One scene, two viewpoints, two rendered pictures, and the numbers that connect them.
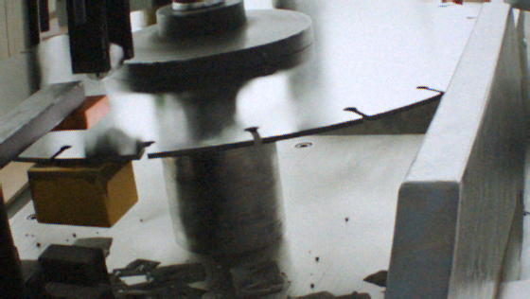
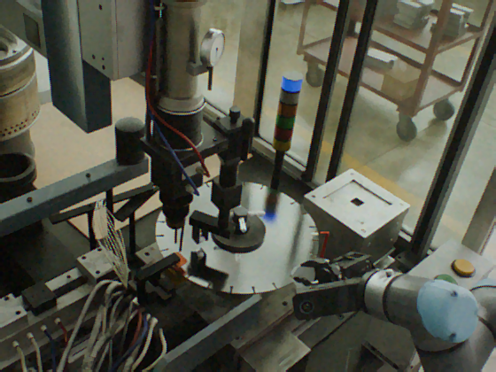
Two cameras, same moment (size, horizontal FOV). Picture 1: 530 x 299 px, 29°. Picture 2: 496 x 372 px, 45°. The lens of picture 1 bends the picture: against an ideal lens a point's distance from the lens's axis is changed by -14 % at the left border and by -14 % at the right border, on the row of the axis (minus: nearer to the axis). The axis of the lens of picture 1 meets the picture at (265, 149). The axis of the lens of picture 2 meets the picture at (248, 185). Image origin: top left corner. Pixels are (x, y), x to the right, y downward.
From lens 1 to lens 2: 0.81 m
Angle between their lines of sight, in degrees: 28
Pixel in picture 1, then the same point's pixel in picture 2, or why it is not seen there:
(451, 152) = (175, 354)
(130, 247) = not seen: hidden behind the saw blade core
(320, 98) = (231, 278)
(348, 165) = not seen: hidden behind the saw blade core
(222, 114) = (212, 272)
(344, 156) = not seen: hidden behind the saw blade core
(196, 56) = (225, 243)
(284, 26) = (253, 239)
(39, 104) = (165, 263)
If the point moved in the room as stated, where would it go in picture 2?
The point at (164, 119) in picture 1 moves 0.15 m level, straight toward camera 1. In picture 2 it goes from (201, 265) to (164, 322)
